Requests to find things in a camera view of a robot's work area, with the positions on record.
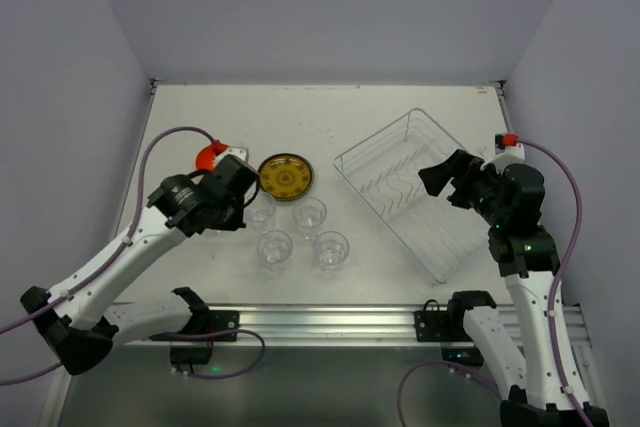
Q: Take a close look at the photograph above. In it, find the yellow patterned plate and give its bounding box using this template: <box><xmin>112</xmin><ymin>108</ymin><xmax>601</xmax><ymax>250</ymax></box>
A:
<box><xmin>258</xmin><ymin>153</ymin><xmax>315</xmax><ymax>202</ymax></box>

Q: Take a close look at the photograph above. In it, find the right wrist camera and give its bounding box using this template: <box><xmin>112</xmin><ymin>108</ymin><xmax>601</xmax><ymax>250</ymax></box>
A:
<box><xmin>482</xmin><ymin>133</ymin><xmax>525</xmax><ymax>172</ymax></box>

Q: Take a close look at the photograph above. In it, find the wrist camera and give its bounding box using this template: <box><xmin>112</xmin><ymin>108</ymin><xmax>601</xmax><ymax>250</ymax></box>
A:
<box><xmin>482</xmin><ymin>133</ymin><xmax>525</xmax><ymax>172</ymax></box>
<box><xmin>216</xmin><ymin>146</ymin><xmax>249</xmax><ymax>162</ymax></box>

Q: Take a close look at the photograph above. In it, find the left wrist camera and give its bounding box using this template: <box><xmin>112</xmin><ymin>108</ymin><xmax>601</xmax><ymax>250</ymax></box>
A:
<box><xmin>216</xmin><ymin>146</ymin><xmax>249</xmax><ymax>162</ymax></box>

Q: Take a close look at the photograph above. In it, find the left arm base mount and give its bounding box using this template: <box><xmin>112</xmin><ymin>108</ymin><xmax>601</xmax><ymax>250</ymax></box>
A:
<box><xmin>151</xmin><ymin>287</ymin><xmax>240</xmax><ymax>341</ymax></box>

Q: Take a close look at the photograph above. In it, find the orange bowl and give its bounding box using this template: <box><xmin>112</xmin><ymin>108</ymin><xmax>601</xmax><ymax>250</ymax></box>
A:
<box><xmin>195</xmin><ymin>141</ymin><xmax>228</xmax><ymax>171</ymax></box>

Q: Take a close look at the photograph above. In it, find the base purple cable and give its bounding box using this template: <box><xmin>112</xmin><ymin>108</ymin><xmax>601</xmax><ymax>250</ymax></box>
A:
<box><xmin>169</xmin><ymin>329</ymin><xmax>266</xmax><ymax>379</ymax></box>
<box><xmin>397</xmin><ymin>361</ymin><xmax>501</xmax><ymax>427</ymax></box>

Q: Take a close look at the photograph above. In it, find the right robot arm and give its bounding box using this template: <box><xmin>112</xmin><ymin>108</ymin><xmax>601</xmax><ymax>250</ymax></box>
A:
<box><xmin>418</xmin><ymin>150</ymin><xmax>609</xmax><ymax>426</ymax></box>

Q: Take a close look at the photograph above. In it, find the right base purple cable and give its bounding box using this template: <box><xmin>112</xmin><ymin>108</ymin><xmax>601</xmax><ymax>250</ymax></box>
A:
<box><xmin>397</xmin><ymin>361</ymin><xmax>501</xmax><ymax>427</ymax></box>

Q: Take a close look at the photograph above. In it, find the aluminium mounting rail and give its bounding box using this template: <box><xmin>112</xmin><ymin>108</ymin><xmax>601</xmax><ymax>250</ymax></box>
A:
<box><xmin>64</xmin><ymin>302</ymin><xmax>596</xmax><ymax>348</ymax></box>

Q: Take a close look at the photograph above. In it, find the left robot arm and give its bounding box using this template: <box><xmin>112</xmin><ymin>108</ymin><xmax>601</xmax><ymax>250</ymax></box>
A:
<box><xmin>20</xmin><ymin>155</ymin><xmax>259</xmax><ymax>375</ymax></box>

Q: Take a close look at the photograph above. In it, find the clear glass cup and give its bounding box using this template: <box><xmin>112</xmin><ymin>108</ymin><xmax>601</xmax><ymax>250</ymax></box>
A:
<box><xmin>245</xmin><ymin>192</ymin><xmax>276</xmax><ymax>234</ymax></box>
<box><xmin>313</xmin><ymin>231</ymin><xmax>350</xmax><ymax>274</ymax></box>
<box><xmin>256</xmin><ymin>230</ymin><xmax>293</xmax><ymax>270</ymax></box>
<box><xmin>292</xmin><ymin>197</ymin><xmax>327</xmax><ymax>240</ymax></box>

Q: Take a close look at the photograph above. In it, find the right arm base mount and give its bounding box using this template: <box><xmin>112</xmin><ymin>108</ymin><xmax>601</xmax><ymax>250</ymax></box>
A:
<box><xmin>413</xmin><ymin>290</ymin><xmax>497</xmax><ymax>343</ymax></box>

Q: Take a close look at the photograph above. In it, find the white wire dish rack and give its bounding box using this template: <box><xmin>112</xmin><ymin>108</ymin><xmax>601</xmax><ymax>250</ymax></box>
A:
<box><xmin>333</xmin><ymin>109</ymin><xmax>488</xmax><ymax>284</ymax></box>

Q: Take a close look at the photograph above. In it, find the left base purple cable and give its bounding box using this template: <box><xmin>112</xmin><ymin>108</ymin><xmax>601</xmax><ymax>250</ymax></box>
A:
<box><xmin>169</xmin><ymin>329</ymin><xmax>266</xmax><ymax>379</ymax></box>

